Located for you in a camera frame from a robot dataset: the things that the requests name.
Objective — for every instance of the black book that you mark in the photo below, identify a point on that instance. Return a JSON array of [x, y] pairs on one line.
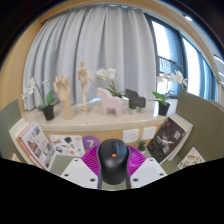
[[166, 140]]

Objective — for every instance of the dark grey horse figure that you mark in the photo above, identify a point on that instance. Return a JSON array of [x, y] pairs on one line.
[[135, 98]]

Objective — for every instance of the grey curtain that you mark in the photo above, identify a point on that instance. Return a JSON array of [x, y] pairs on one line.
[[100, 40]]

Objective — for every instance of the colourful sticker sheet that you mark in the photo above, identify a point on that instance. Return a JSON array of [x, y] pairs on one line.
[[191, 159]]

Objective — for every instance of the white orchid in black pot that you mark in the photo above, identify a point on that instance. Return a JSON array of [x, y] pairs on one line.
[[48, 113], [110, 74], [163, 108]]

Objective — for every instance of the pink horse figure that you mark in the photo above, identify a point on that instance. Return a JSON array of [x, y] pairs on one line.
[[110, 101]]

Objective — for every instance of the red-edged picture magazine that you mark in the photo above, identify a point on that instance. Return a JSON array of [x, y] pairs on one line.
[[36, 145]]

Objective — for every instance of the white books stack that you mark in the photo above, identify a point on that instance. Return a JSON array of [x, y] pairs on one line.
[[185, 128]]

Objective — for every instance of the white sticker sheet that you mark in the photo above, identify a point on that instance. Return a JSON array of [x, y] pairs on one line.
[[68, 145]]

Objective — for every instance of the thick white book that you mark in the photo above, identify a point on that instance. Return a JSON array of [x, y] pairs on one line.
[[16, 131]]

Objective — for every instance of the window with dark frame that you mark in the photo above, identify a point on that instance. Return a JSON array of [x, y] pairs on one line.
[[166, 50]]

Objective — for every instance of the black computer mouse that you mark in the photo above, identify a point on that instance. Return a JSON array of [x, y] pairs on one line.
[[113, 163]]

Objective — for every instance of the round purple number sign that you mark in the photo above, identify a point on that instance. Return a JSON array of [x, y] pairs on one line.
[[90, 142]]

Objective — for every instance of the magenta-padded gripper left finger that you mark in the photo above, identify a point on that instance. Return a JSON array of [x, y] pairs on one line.
[[78, 170]]

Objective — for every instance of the wooden hand model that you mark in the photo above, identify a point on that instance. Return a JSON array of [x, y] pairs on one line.
[[63, 90]]

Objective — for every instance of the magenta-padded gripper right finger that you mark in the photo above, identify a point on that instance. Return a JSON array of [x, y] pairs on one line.
[[150, 170]]

